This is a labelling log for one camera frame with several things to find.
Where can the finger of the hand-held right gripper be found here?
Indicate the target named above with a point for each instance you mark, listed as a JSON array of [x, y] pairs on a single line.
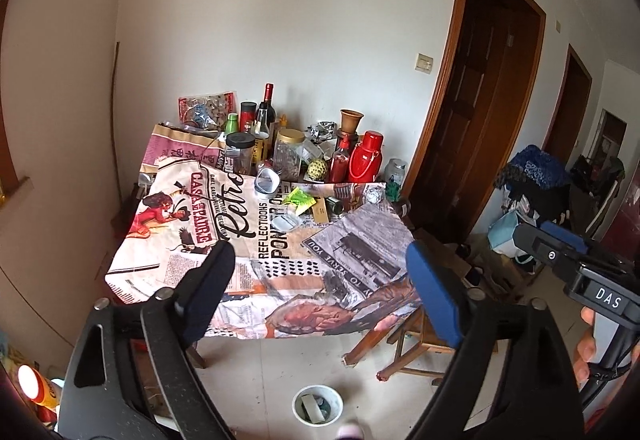
[[565, 232], [546, 254]]

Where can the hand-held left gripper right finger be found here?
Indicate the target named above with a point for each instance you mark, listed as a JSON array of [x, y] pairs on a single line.
[[434, 291]]

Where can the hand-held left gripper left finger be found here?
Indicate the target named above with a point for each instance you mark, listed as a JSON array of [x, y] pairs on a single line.
[[209, 281]]

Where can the white plastic tray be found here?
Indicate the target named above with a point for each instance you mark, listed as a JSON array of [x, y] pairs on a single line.
[[286, 224]]

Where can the foil ball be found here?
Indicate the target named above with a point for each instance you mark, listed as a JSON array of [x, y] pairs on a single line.
[[374, 194]]

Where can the green wrapper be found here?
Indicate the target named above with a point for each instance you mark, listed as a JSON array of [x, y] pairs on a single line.
[[297, 198]]

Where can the yellow box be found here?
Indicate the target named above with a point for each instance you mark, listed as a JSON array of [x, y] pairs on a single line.
[[318, 211]]

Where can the small dark bottle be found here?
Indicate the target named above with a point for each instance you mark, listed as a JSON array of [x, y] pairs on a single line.
[[335, 205]]

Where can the white bucket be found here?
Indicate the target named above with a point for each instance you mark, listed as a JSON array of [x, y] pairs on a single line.
[[302, 397]]

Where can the person's right hand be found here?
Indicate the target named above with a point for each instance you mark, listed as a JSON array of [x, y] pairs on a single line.
[[585, 350]]

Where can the brown cardboard sheet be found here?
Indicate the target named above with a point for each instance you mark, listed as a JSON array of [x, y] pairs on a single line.
[[440, 255]]

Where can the black shoe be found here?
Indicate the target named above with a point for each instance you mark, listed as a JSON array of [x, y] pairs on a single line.
[[473, 275]]

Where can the light blue bag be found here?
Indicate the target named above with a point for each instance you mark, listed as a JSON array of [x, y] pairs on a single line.
[[502, 232]]

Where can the wooden stool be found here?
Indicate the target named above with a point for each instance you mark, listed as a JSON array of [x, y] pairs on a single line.
[[420, 350]]

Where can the blue patterned cloth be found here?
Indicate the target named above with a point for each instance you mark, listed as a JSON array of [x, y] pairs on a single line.
[[535, 168]]

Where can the newspaper print tablecloth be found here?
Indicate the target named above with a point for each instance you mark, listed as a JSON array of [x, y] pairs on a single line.
[[280, 260]]

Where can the clear plastic container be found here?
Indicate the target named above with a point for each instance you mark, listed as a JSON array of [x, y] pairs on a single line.
[[266, 181]]

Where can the far wooden door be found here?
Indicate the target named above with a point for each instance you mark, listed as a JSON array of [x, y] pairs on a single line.
[[567, 110]]

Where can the upright glass jar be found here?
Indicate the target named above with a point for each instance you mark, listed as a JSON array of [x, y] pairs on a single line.
[[395, 170]]

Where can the black lidded jar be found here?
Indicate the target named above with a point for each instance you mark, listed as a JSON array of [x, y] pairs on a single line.
[[239, 153]]

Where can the pink printed bag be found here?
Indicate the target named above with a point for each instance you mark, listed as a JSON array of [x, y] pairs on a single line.
[[180, 145]]

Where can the red thermos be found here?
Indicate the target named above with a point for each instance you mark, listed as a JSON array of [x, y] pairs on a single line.
[[367, 158]]

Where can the gold lidded plastic jar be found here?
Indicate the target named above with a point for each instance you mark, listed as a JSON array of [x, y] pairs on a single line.
[[288, 153]]

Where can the clear liquor bottle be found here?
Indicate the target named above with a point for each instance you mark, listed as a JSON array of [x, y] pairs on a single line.
[[260, 135]]

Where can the green bumpy fruit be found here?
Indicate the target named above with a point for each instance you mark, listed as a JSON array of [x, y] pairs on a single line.
[[317, 169]]

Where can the red sauce bottle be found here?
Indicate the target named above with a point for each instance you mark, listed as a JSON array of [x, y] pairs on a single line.
[[340, 163]]

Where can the green capped bottle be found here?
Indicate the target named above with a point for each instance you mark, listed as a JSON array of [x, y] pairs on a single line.
[[231, 123]]

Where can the dark wooden door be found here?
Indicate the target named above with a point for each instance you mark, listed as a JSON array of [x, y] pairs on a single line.
[[475, 95]]

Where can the white carton boxes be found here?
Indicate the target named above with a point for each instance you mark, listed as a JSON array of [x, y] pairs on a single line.
[[312, 151]]

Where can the red canister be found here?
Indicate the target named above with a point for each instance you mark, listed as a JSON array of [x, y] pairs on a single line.
[[248, 116]]

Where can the clear snack bag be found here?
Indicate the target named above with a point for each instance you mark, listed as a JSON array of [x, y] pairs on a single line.
[[207, 110]]

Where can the yellow capped bottle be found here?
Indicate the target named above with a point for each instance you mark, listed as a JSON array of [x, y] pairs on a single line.
[[283, 122]]

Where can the red capped wine bottle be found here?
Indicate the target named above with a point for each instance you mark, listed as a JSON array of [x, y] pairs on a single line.
[[268, 108]]

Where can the silver foil bag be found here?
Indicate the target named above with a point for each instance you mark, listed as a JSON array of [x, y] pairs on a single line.
[[321, 130]]

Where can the brown clay vase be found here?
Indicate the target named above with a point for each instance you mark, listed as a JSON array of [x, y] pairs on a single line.
[[351, 120]]

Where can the orange snack tube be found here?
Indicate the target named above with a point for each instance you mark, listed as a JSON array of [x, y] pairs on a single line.
[[37, 387]]

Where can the wall light switch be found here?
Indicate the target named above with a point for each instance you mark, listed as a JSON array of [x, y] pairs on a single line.
[[424, 63]]

